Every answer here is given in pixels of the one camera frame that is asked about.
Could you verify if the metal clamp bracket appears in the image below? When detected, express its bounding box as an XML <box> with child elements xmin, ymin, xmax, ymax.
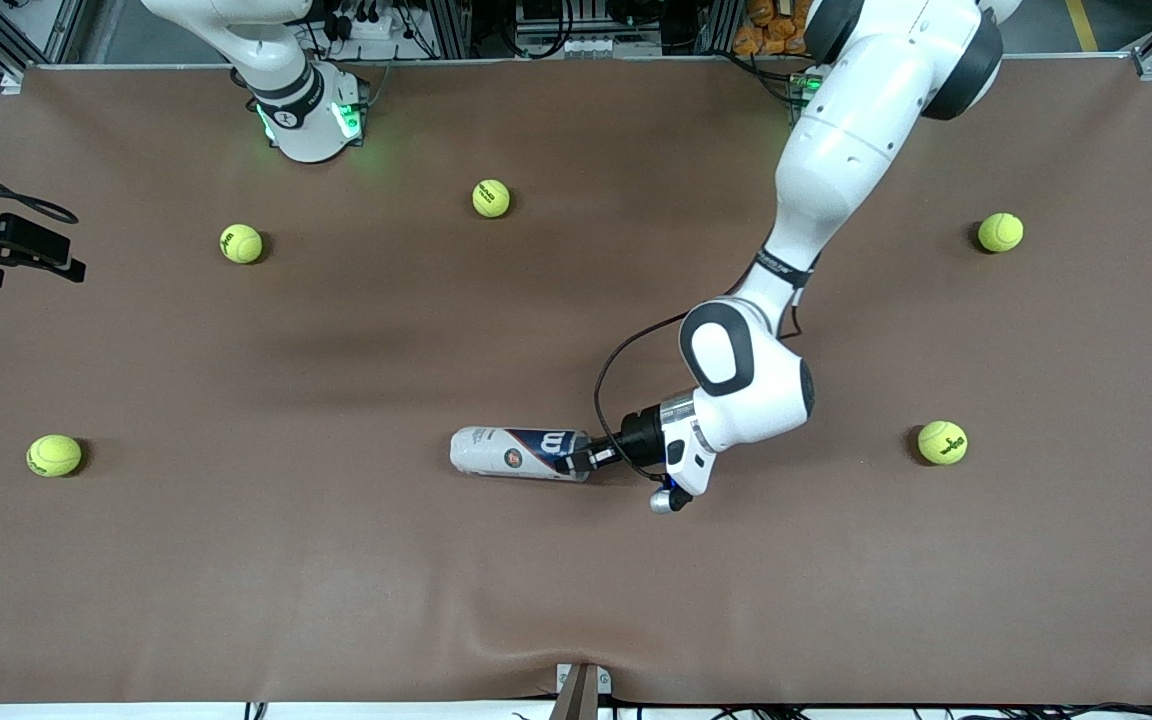
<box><xmin>549</xmin><ymin>662</ymin><xmax>613</xmax><ymax>720</ymax></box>

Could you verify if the bag of orange items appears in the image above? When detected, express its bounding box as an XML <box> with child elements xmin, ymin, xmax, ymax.
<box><xmin>733</xmin><ymin>0</ymin><xmax>819</xmax><ymax>57</ymax></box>

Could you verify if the white terminal block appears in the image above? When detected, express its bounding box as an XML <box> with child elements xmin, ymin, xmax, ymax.
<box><xmin>526</xmin><ymin>35</ymin><xmax>637</xmax><ymax>59</ymax></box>

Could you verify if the white blue tennis ball can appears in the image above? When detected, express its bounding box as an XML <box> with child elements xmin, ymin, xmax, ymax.
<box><xmin>450</xmin><ymin>426</ymin><xmax>593</xmax><ymax>484</ymax></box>

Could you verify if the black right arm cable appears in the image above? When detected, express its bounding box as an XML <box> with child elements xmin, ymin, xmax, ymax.
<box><xmin>0</xmin><ymin>138</ymin><xmax>81</xmax><ymax>225</ymax></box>

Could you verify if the brown table mat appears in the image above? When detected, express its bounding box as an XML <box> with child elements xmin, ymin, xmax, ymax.
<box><xmin>0</xmin><ymin>60</ymin><xmax>1152</xmax><ymax>706</ymax></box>

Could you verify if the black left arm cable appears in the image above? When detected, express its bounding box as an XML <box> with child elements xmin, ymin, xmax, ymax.
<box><xmin>592</xmin><ymin>290</ymin><xmax>809</xmax><ymax>487</ymax></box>

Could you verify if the white power strip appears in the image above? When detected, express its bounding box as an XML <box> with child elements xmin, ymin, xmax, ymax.
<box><xmin>336</xmin><ymin>0</ymin><xmax>399</xmax><ymax>41</ymax></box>

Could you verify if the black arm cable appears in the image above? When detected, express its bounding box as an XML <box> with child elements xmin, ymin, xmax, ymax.
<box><xmin>592</xmin><ymin>290</ymin><xmax>809</xmax><ymax>487</ymax></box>
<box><xmin>0</xmin><ymin>138</ymin><xmax>81</xmax><ymax>225</ymax></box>

